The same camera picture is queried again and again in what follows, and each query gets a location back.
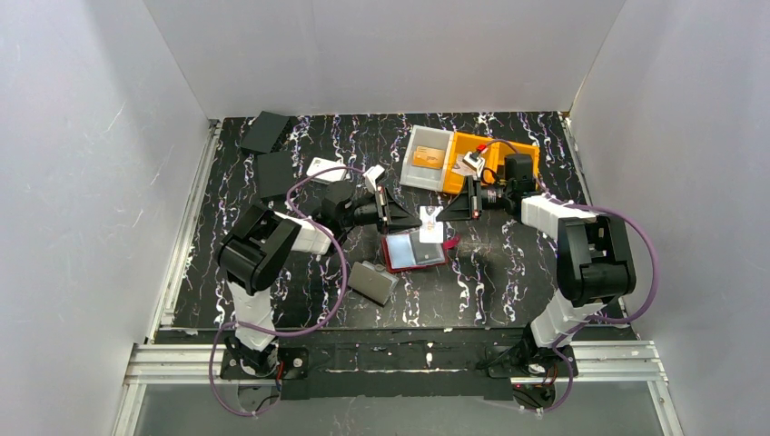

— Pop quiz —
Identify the red leather card holder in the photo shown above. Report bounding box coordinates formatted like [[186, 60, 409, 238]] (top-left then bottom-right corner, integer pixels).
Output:
[[381, 231, 460, 273]]

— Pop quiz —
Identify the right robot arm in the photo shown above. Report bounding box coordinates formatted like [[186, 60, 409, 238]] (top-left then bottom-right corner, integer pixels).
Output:
[[466, 154, 636, 372]]

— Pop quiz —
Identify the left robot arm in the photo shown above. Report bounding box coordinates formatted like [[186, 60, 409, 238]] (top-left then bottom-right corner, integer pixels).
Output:
[[216, 180, 459, 377]]

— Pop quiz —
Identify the black card in holder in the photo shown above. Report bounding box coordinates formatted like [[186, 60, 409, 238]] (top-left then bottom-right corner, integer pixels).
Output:
[[412, 241, 446, 266]]

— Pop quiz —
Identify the silver metal card case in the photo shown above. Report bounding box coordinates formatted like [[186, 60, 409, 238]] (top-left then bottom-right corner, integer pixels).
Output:
[[348, 261, 400, 306]]

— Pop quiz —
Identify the yellow middle plastic bin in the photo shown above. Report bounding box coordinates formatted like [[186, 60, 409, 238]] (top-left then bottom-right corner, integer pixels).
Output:
[[440, 133, 499, 194]]

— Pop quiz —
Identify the yellow plastic bin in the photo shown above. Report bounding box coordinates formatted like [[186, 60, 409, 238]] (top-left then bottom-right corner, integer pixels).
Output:
[[440, 133, 499, 194], [490, 142, 540, 180]]

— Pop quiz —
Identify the yellow right plastic bin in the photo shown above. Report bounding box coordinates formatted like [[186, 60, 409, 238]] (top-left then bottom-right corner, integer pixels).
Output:
[[490, 142, 540, 180]]

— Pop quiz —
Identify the white square device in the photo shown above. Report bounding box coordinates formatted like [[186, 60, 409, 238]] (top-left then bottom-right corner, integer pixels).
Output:
[[306, 157, 348, 184]]

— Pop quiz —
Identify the white plastic bin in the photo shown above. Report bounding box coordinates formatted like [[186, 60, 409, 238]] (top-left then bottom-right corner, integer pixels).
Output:
[[400, 125, 454, 192]]

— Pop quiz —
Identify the black box near device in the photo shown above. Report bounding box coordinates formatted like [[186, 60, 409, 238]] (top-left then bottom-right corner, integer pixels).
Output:
[[255, 151, 295, 202]]

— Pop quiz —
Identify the black box far corner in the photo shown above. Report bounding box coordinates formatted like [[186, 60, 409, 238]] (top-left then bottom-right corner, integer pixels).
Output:
[[240, 111, 294, 155]]

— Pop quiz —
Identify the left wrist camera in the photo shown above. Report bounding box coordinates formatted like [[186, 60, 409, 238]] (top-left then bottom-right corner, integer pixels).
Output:
[[363, 164, 385, 193]]

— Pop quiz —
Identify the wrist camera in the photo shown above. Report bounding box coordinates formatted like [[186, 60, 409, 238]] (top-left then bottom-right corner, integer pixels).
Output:
[[462, 144, 488, 179], [363, 164, 385, 193]]

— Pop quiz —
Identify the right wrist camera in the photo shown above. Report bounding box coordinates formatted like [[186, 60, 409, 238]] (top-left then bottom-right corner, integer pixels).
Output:
[[462, 144, 488, 179]]

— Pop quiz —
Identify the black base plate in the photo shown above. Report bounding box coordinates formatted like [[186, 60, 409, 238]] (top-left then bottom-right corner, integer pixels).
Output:
[[212, 328, 578, 401]]

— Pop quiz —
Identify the aluminium frame rail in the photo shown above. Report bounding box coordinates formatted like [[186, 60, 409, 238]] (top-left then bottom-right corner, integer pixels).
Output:
[[114, 332, 683, 435]]

